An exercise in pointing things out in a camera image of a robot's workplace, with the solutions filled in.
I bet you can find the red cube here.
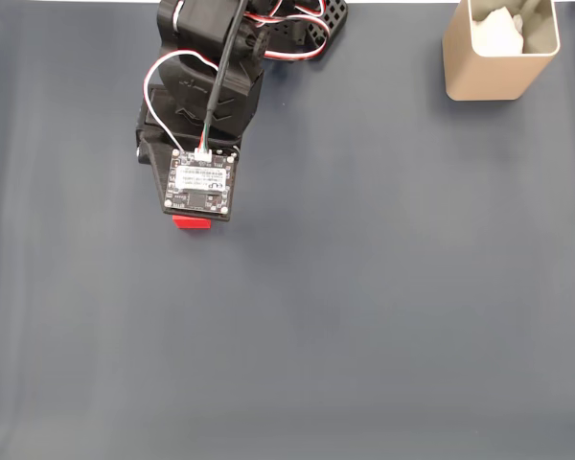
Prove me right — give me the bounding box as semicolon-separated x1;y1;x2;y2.
171;214;214;232

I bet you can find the beige box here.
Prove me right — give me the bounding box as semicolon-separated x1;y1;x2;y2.
442;0;562;103

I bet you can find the grey table mat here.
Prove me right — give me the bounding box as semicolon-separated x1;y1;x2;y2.
0;2;575;460

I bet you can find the white crumpled paper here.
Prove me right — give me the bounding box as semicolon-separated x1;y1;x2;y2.
471;8;526;58

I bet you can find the black camera cable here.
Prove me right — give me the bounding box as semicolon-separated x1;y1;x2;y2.
198;0;250;153

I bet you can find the camera circuit board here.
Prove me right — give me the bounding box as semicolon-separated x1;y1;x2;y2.
160;147;239;223

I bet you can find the red white servo cable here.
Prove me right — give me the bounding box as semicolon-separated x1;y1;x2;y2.
242;0;330;62

